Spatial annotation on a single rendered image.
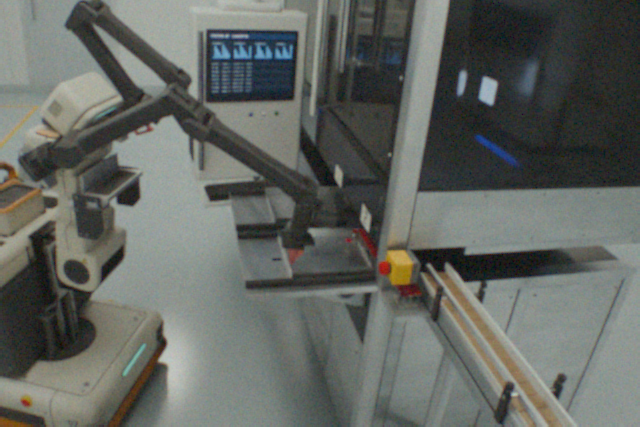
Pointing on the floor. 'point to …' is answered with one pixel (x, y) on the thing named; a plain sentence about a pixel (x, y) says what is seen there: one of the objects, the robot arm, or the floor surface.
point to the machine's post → (406, 161)
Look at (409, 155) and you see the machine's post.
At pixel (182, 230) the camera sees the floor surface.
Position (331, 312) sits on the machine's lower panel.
